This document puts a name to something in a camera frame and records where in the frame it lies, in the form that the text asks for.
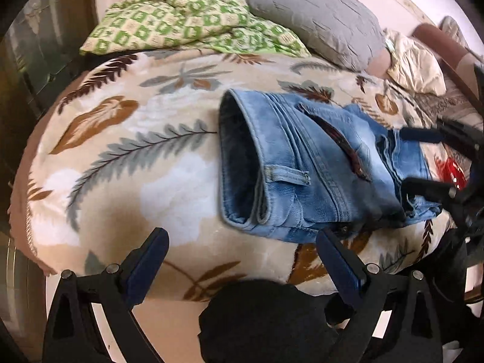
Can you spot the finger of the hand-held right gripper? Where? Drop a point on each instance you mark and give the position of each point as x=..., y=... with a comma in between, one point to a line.
x=427, y=187
x=419, y=135

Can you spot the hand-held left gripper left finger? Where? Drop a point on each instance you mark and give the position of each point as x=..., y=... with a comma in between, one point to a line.
x=147, y=264

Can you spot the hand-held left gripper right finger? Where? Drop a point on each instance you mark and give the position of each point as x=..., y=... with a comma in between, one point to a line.
x=338, y=268

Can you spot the blue denim pants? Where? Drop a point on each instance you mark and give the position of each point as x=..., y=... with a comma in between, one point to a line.
x=302, y=158

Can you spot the red glass bowl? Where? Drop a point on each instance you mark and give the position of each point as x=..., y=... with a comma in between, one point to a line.
x=452, y=170

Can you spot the striped floral sofa cover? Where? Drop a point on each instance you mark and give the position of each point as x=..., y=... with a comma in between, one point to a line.
x=453, y=102

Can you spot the leaf print blanket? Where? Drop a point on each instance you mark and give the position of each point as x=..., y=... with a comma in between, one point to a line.
x=132, y=204

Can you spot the cream patterned pillow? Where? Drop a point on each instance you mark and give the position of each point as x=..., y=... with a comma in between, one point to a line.
x=416, y=64

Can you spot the person's black clothing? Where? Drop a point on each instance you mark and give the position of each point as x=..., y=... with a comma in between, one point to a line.
x=264, y=321

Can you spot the light blue cloth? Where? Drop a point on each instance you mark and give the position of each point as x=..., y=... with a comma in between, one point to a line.
x=389, y=45

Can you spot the patterned cushion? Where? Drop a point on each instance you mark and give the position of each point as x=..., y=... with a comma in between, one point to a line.
x=453, y=30

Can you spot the grey quilted pillow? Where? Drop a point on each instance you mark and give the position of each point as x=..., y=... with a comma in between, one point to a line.
x=314, y=11

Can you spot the green checked quilt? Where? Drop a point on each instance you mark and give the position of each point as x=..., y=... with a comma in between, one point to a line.
x=181, y=15

